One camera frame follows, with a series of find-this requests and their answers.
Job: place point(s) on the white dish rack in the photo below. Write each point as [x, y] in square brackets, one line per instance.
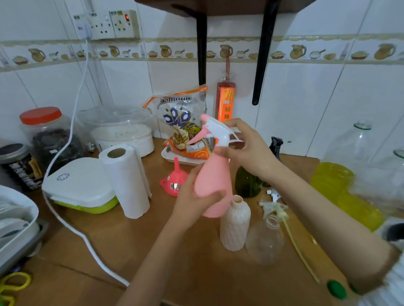
[15, 217]

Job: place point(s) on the small clear plastic bottle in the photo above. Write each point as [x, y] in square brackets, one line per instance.
[264, 242]

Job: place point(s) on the person's left thumb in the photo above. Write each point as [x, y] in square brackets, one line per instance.
[212, 197]

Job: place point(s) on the white spray head pink trigger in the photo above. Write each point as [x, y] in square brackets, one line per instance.
[214, 129]

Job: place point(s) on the dark jar with black lid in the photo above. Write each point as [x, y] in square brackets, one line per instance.
[17, 164]

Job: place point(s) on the clear bottle with green neck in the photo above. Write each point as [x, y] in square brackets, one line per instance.
[391, 176]

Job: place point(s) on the white lunch box green base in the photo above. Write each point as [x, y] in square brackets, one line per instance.
[79, 186]

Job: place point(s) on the white double wall socket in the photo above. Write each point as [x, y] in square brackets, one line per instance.
[101, 26]

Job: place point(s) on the pink spray bottle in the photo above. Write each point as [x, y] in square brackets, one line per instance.
[214, 176]

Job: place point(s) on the wall socket with red switch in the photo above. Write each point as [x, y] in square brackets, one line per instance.
[124, 23]

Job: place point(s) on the person's right thumb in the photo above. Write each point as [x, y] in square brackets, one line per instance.
[225, 151]

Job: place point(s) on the green bottle cap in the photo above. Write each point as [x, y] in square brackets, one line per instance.
[336, 289]

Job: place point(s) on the person's left forearm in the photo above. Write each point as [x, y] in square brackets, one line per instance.
[151, 268]

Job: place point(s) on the person's right forearm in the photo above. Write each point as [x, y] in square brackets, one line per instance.
[322, 220]

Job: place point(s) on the person's white patterned sleeve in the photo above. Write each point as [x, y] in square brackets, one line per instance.
[388, 283]

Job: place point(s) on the white tray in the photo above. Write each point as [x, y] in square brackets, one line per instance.
[176, 160]

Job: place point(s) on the dark green spray bottle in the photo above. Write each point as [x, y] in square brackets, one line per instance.
[247, 184]

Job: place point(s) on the person's left hand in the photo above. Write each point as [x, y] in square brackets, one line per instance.
[189, 201]

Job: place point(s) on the white paper towel roll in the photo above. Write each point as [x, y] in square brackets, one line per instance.
[126, 182]

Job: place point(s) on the black shelf bracket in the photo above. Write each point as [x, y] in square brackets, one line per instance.
[263, 56]
[201, 47]

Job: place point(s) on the small white spray head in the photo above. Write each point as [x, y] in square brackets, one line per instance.
[274, 194]

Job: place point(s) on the clear jar with red lid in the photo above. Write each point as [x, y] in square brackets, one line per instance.
[44, 132]

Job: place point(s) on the white plug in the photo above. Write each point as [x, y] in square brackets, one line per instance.
[83, 31]

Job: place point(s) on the yellowed spray head with tube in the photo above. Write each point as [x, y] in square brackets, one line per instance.
[277, 209]

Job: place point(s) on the pink funnel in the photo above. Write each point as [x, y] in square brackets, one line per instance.
[173, 181]

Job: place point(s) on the red incense stick packet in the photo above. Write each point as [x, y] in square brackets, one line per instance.
[225, 104]

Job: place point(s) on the person's right hand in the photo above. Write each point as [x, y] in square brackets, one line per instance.
[255, 151]

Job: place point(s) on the yellow scissors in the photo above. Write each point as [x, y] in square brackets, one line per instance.
[15, 283]

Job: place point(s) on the cream ribbed bottle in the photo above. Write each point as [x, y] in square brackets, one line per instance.
[235, 223]

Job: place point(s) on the dark wooden shelf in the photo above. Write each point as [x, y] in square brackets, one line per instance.
[227, 6]

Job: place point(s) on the large bottle with yellow liquid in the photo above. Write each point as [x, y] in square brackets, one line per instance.
[334, 179]

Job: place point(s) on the orange snack bag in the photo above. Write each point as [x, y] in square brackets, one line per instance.
[180, 116]

